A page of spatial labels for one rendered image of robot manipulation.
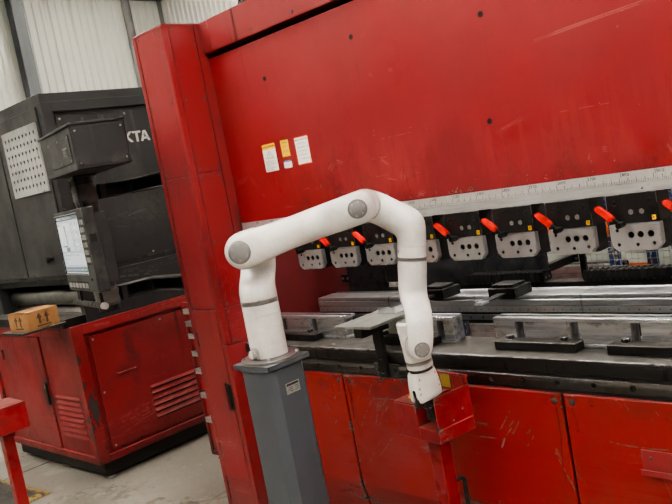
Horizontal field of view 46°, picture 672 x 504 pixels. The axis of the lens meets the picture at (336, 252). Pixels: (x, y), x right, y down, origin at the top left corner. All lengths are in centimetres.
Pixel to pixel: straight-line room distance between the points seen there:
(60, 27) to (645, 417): 920
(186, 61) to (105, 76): 724
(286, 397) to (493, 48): 127
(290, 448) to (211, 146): 152
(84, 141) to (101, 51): 742
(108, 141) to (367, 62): 119
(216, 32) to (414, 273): 160
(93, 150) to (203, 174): 47
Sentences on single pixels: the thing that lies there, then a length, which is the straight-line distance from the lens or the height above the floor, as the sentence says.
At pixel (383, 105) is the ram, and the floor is 175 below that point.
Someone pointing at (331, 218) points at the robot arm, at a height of 142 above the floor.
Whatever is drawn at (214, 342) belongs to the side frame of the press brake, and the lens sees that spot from 358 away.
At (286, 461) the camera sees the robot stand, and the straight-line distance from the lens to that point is 257.
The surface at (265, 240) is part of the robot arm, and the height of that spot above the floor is 139.
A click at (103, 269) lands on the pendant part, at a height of 133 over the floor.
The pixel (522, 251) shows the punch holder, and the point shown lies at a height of 119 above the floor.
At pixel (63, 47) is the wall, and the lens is 1059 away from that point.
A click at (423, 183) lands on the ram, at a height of 146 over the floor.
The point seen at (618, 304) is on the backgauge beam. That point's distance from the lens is 278.
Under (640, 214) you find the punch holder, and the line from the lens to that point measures 237.
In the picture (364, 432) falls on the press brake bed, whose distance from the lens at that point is 315.
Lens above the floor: 155
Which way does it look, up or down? 6 degrees down
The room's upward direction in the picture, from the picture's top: 11 degrees counter-clockwise
